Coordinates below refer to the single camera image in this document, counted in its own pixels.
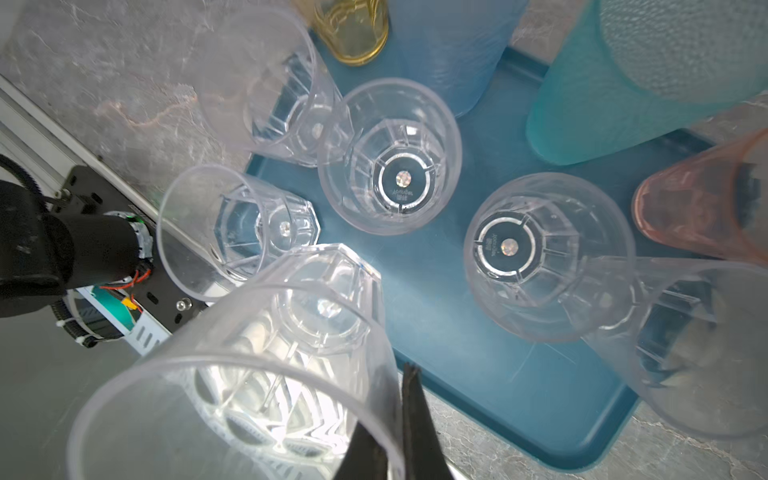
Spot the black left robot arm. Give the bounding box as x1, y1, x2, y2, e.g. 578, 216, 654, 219
1, 156, 153, 348

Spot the teal plastic tray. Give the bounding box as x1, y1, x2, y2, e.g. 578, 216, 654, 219
245, 35, 715, 473

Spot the clear faceted glass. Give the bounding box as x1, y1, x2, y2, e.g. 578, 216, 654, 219
155, 164, 321, 302
576, 256, 767, 439
463, 173, 636, 343
66, 244, 406, 479
317, 78, 463, 236

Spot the teal plastic cup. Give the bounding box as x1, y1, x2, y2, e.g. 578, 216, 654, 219
526, 1, 767, 165

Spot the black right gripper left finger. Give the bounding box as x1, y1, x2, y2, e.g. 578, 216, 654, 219
333, 422, 389, 480

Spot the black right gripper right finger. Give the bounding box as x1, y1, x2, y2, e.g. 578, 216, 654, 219
401, 363, 453, 480

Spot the pink plastic cup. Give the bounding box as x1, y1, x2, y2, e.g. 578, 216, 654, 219
631, 129, 767, 266

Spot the blue plastic cup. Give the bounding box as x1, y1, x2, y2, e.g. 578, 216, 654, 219
388, 0, 528, 117

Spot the yellow plastic cup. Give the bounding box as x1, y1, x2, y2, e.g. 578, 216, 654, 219
292, 0, 389, 67

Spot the clear faceted glass back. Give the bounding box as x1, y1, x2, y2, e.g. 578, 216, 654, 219
576, 256, 767, 439

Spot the clear glass front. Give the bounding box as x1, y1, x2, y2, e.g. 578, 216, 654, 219
193, 6, 342, 168

